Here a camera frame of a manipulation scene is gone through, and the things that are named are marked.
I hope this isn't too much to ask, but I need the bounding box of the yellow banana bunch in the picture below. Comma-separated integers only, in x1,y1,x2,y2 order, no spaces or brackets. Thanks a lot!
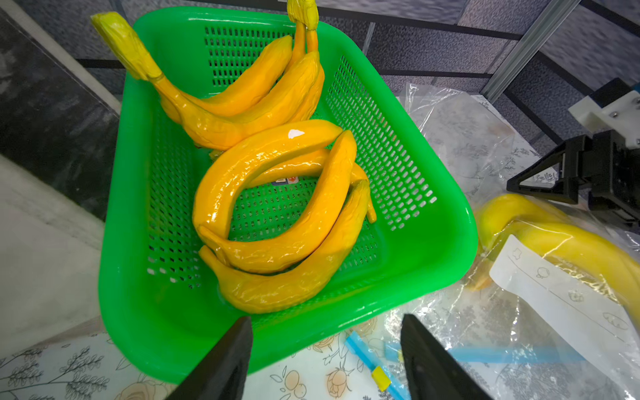
466,193,639,323
198,131,357,274

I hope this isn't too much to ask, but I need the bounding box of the banana with green stem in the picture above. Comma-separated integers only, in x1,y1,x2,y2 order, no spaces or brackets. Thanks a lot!
91,12,320,151

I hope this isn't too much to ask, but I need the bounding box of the clear zip-top bag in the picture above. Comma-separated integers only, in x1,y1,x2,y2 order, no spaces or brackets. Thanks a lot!
344,202,639,399
399,83,541,208

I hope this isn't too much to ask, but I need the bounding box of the small label in basket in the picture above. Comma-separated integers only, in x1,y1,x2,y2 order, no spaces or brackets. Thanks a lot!
272,177,299,186

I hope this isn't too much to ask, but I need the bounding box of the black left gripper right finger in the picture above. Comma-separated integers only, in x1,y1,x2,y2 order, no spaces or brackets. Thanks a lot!
400,314,490,400

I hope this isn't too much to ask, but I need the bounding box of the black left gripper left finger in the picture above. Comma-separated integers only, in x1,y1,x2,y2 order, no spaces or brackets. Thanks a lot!
166,317,253,400

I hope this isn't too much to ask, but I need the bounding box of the aluminium frame post right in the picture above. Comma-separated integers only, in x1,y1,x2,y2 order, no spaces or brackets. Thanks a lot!
481,0,581,103

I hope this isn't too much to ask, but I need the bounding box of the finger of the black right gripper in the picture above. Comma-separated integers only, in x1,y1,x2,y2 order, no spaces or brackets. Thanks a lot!
506,135,593,204

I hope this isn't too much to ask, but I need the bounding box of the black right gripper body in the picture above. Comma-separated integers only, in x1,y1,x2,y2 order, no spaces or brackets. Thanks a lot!
569,78,639,228

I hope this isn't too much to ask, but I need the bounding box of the green plastic basket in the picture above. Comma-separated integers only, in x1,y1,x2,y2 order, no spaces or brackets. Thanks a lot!
98,8,478,383

